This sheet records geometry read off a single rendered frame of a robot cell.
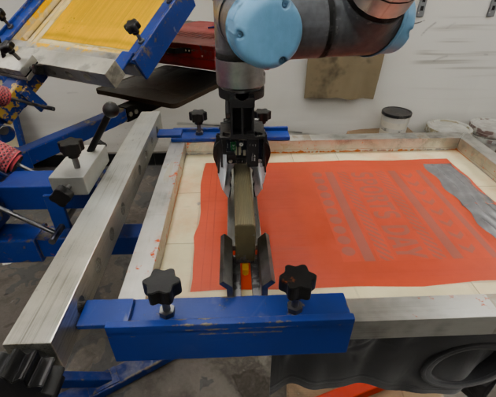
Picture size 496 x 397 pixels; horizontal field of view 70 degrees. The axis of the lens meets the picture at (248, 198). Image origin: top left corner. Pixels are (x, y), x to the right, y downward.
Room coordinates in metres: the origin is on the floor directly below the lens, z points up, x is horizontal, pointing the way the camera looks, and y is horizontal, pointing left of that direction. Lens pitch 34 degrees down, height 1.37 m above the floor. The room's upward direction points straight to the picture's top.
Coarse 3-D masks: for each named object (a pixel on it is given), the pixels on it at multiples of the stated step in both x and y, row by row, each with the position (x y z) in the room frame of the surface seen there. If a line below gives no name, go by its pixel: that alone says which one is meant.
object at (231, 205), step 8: (232, 176) 0.64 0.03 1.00; (232, 184) 0.61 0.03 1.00; (232, 192) 0.58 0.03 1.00; (232, 200) 0.55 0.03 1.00; (256, 200) 0.55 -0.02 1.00; (232, 208) 0.52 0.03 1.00; (256, 208) 0.52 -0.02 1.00; (232, 216) 0.50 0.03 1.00; (256, 216) 0.50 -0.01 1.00; (232, 224) 0.47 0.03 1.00; (256, 224) 0.47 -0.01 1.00; (232, 232) 0.45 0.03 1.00; (256, 232) 0.45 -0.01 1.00; (232, 240) 0.43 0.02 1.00; (256, 240) 0.43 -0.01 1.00; (256, 248) 0.42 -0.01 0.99
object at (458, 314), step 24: (192, 144) 0.82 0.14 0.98; (288, 144) 0.83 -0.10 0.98; (312, 144) 0.83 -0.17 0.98; (336, 144) 0.83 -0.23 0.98; (360, 144) 0.84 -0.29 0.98; (384, 144) 0.84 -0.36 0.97; (408, 144) 0.84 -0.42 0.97; (432, 144) 0.84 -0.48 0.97; (456, 144) 0.85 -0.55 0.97; (480, 144) 0.80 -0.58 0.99; (168, 168) 0.68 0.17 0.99; (480, 168) 0.74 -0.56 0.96; (168, 192) 0.58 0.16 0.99; (168, 216) 0.52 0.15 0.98; (144, 240) 0.44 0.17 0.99; (144, 264) 0.38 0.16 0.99; (360, 312) 0.30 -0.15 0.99; (384, 312) 0.30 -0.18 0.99; (408, 312) 0.30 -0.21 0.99; (432, 312) 0.30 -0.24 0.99; (456, 312) 0.30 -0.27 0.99; (480, 312) 0.30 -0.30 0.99; (360, 336) 0.28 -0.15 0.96; (384, 336) 0.28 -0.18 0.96; (408, 336) 0.29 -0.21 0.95
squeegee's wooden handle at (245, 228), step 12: (240, 168) 0.56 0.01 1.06; (240, 180) 0.51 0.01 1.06; (240, 192) 0.47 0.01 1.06; (252, 192) 0.48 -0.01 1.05; (240, 204) 0.44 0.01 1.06; (252, 204) 0.44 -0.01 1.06; (240, 216) 0.41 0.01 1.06; (252, 216) 0.41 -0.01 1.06; (240, 228) 0.39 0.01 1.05; (252, 228) 0.39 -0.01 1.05; (240, 240) 0.39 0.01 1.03; (252, 240) 0.39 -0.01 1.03; (240, 252) 0.39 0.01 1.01; (252, 252) 0.39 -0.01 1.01
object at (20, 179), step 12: (12, 180) 0.54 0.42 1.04; (24, 180) 0.54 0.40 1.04; (36, 180) 0.54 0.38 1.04; (48, 180) 0.54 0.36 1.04; (0, 192) 0.52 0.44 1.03; (12, 192) 0.52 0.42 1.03; (24, 192) 0.52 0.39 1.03; (36, 192) 0.52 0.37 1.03; (48, 192) 0.52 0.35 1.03; (12, 204) 0.52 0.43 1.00; (24, 204) 0.52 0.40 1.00; (36, 204) 0.52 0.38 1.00; (72, 204) 0.53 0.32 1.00; (84, 204) 0.53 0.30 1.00
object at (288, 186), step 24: (216, 168) 0.75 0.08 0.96; (288, 168) 0.75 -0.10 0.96; (312, 168) 0.75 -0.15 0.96; (336, 168) 0.75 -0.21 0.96; (360, 168) 0.75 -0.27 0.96; (384, 168) 0.75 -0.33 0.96; (408, 168) 0.75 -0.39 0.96; (456, 168) 0.75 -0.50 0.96; (216, 192) 0.64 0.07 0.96; (264, 192) 0.64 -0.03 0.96; (288, 192) 0.64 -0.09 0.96; (312, 192) 0.64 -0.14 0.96
